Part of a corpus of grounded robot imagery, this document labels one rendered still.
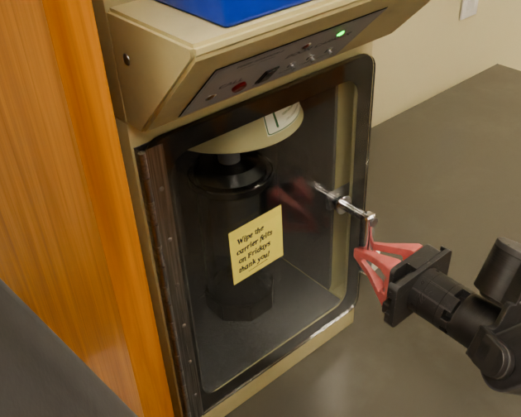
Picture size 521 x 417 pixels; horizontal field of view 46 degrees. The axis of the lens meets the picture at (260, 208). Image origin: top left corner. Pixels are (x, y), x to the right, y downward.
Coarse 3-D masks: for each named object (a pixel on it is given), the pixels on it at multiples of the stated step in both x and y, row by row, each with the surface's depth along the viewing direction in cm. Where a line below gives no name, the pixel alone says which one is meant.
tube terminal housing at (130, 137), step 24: (96, 0) 47; (120, 0) 47; (96, 24) 49; (360, 48) 69; (312, 72) 65; (120, 96) 51; (240, 96) 60; (120, 120) 53; (192, 120) 57; (120, 144) 55; (144, 216) 58; (144, 240) 61; (144, 264) 64; (168, 336) 68; (168, 360) 71; (288, 360) 88; (168, 384) 75; (264, 384) 87; (216, 408) 81
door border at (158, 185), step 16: (160, 144) 54; (160, 160) 55; (160, 176) 56; (160, 192) 57; (160, 208) 58; (160, 224) 59; (160, 240) 60; (176, 240) 61; (176, 256) 62; (160, 272) 61; (176, 272) 63; (176, 288) 64; (176, 304) 65; (176, 320) 66; (176, 352) 68; (192, 352) 71; (192, 368) 72; (192, 384) 73; (192, 400) 75; (192, 416) 76
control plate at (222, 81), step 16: (368, 16) 53; (320, 32) 50; (336, 32) 53; (352, 32) 56; (288, 48) 49; (320, 48) 55; (336, 48) 59; (240, 64) 46; (256, 64) 49; (272, 64) 51; (288, 64) 54; (304, 64) 58; (208, 80) 46; (224, 80) 48; (240, 80) 51; (256, 80) 54; (224, 96) 53; (192, 112) 52
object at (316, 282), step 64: (192, 128) 56; (256, 128) 62; (320, 128) 68; (192, 192) 60; (256, 192) 66; (320, 192) 73; (192, 256) 64; (320, 256) 80; (192, 320) 68; (256, 320) 76; (320, 320) 87
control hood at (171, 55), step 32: (320, 0) 46; (352, 0) 48; (384, 0) 51; (416, 0) 58; (128, 32) 45; (160, 32) 42; (192, 32) 42; (224, 32) 41; (256, 32) 43; (288, 32) 45; (384, 32) 64; (128, 64) 47; (160, 64) 44; (192, 64) 41; (224, 64) 44; (128, 96) 50; (160, 96) 46; (192, 96) 48
